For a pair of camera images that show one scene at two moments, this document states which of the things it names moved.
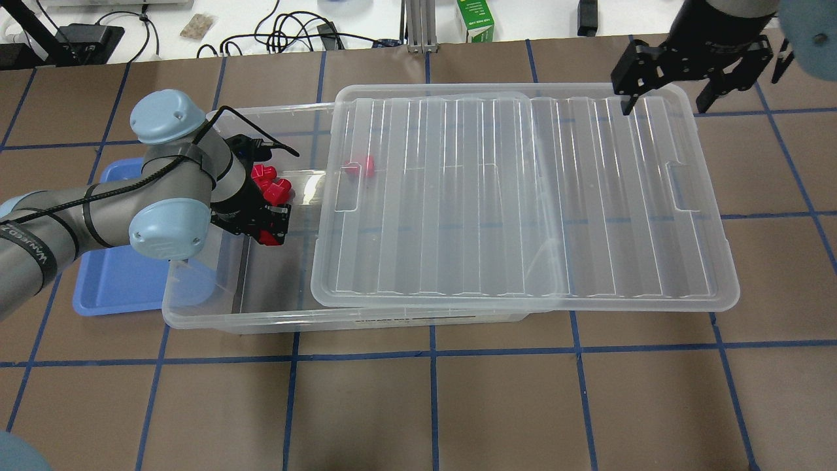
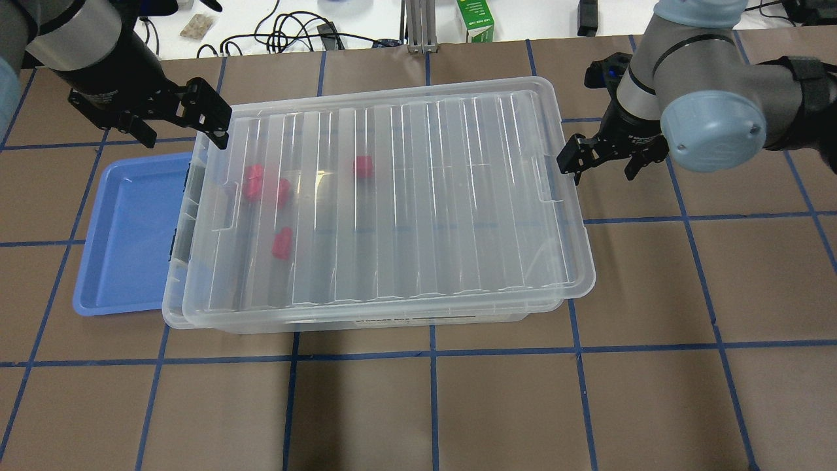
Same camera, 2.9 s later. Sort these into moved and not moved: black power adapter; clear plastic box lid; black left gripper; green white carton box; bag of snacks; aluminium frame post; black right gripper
Moved: black right gripper; clear plastic box lid; black left gripper
Not moved: black power adapter; aluminium frame post; bag of snacks; green white carton box
